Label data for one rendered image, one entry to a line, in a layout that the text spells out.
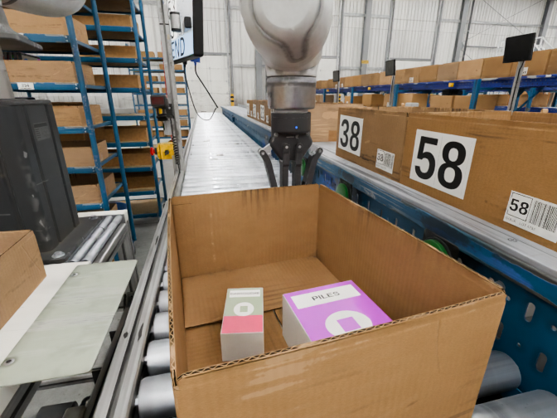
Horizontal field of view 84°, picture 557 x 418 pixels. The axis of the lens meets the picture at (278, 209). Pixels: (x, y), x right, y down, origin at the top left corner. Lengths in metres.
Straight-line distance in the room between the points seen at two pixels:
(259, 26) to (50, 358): 0.50
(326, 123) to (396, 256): 1.13
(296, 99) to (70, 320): 0.51
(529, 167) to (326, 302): 0.35
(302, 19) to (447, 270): 0.31
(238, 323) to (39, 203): 0.54
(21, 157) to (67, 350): 0.41
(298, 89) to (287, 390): 0.45
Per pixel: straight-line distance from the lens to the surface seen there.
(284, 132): 0.58
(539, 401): 0.52
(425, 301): 0.43
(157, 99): 1.46
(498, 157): 0.61
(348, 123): 1.05
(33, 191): 0.82
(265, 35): 0.39
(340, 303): 0.44
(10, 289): 0.67
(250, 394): 0.25
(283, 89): 0.57
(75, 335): 0.58
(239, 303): 0.48
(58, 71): 1.91
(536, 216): 0.57
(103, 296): 0.65
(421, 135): 0.74
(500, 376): 0.54
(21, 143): 0.81
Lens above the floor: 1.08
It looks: 20 degrees down
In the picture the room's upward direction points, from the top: straight up
